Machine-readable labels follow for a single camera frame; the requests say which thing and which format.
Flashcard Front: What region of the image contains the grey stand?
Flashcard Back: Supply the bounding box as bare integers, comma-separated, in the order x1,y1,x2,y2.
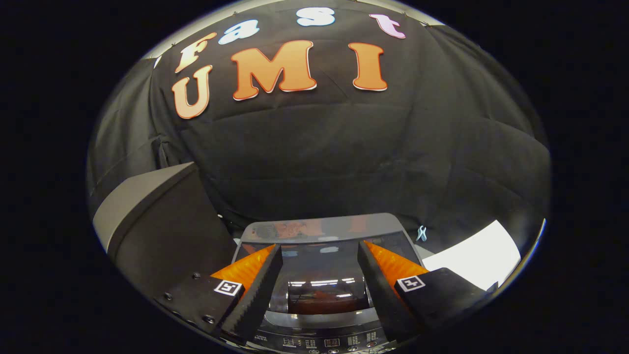
92,162,237,301

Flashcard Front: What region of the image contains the grey washing machine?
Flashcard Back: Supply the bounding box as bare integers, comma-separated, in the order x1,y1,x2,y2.
231,236,428,354

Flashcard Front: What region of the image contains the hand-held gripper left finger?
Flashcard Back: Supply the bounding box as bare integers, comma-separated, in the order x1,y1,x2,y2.
155,244,285,343

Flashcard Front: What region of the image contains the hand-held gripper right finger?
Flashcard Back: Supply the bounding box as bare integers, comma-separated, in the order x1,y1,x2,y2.
358,240,492,344

